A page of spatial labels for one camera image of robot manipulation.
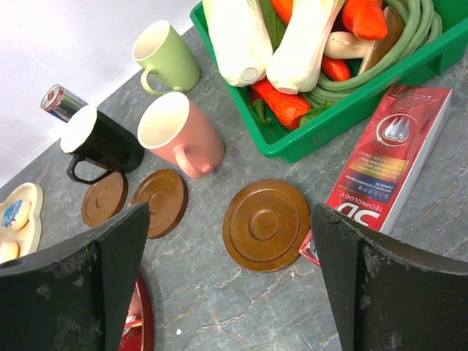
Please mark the toy bok choy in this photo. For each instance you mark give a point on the toy bok choy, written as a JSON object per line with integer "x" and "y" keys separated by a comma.
{"x": 295, "y": 65}

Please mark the cream three-tier dessert stand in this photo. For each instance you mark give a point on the cream three-tier dessert stand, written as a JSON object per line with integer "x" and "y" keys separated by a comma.
{"x": 29, "y": 236}

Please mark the toy red pepper right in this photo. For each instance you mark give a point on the toy red pepper right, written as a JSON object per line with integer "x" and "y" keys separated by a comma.
{"x": 365, "y": 19}

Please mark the black mug white inside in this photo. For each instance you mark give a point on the black mug white inside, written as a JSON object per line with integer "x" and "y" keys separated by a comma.
{"x": 93, "y": 137}

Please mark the brown wooden coaster left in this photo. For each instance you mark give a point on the brown wooden coaster left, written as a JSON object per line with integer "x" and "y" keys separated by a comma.
{"x": 104, "y": 199}

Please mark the toy brown mushroom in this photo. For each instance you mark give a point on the toy brown mushroom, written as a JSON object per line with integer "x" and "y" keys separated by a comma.
{"x": 345, "y": 45}

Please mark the toy orange carrot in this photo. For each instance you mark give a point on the toy orange carrot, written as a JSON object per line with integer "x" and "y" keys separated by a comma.
{"x": 287, "y": 108}
{"x": 283, "y": 9}

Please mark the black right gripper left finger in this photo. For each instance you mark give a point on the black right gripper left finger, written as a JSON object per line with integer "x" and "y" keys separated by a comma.
{"x": 75, "y": 295}

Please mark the brown wooden coaster right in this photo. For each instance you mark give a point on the brown wooden coaster right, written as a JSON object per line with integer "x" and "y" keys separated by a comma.
{"x": 265, "y": 225}

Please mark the toy orange carrot upper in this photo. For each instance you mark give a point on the toy orange carrot upper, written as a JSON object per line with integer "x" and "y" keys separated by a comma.
{"x": 283, "y": 9}

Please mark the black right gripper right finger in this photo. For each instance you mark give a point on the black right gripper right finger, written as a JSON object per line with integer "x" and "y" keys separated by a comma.
{"x": 385, "y": 294}

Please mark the toy orange carrot lower left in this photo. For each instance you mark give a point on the toy orange carrot lower left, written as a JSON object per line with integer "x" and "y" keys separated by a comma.
{"x": 287, "y": 108}

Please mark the blue frosted donut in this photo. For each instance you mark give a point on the blue frosted donut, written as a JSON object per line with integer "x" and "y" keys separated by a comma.
{"x": 16, "y": 215}

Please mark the green plastic crate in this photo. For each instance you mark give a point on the green plastic crate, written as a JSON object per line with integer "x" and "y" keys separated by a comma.
{"x": 432, "y": 59}

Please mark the salmon pink swirl roll cake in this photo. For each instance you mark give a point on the salmon pink swirl roll cake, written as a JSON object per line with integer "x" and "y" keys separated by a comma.
{"x": 134, "y": 315}

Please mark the toy green long beans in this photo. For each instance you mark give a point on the toy green long beans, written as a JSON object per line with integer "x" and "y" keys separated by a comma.
{"x": 422, "y": 24}

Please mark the light green mug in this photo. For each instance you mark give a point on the light green mug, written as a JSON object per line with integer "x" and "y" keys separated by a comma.
{"x": 163, "y": 53}

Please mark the brown wooden coaster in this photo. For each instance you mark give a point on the brown wooden coaster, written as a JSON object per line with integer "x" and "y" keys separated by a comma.
{"x": 104, "y": 199}
{"x": 166, "y": 193}
{"x": 265, "y": 225}

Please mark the pink mug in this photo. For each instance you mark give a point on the pink mug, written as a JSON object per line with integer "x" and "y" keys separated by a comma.
{"x": 177, "y": 131}

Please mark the plain white donut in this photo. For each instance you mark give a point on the plain white donut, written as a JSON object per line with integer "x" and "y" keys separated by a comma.
{"x": 8, "y": 251}

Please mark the red bull can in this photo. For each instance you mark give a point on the red bull can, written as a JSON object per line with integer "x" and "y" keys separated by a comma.
{"x": 61, "y": 103}

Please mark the toy napa cabbage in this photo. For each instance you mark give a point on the toy napa cabbage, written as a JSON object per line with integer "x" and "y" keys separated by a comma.
{"x": 240, "y": 40}

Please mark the round red lacquer tray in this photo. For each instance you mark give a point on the round red lacquer tray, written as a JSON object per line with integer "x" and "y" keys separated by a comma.
{"x": 141, "y": 338}

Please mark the brown wooden coaster middle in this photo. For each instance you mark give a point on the brown wooden coaster middle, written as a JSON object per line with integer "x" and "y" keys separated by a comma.
{"x": 166, "y": 193}

